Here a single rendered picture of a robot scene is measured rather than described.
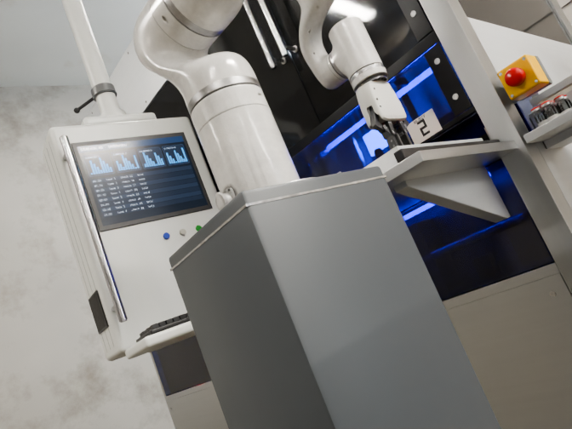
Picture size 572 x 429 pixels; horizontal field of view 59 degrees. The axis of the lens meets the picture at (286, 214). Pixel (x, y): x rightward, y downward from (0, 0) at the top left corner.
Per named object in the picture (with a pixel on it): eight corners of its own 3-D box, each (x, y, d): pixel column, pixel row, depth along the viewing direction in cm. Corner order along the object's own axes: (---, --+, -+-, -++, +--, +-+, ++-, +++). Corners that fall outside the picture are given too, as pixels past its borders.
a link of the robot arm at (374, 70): (366, 85, 122) (370, 95, 121) (342, 83, 116) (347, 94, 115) (391, 64, 116) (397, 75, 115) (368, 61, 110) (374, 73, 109)
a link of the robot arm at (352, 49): (340, 84, 116) (369, 60, 110) (317, 37, 119) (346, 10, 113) (360, 87, 122) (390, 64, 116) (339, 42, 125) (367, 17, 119)
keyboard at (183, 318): (254, 301, 163) (251, 294, 164) (275, 290, 152) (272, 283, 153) (136, 344, 139) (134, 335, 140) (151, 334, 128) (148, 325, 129)
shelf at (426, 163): (333, 251, 166) (331, 245, 166) (532, 145, 117) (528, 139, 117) (215, 286, 133) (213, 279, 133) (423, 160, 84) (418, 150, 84)
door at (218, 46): (240, 191, 186) (187, 56, 198) (322, 124, 153) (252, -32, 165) (239, 191, 185) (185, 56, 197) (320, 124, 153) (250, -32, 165)
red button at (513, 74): (515, 90, 110) (506, 75, 111) (532, 80, 108) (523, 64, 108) (508, 90, 108) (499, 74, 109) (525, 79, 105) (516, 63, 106)
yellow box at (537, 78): (523, 101, 116) (508, 74, 117) (553, 82, 111) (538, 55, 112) (510, 100, 110) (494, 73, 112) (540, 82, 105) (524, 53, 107)
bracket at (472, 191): (499, 221, 117) (474, 172, 119) (511, 216, 115) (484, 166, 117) (421, 249, 94) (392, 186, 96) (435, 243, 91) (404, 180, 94)
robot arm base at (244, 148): (248, 196, 62) (197, 69, 66) (191, 247, 77) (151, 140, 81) (353, 175, 74) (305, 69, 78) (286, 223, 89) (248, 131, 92)
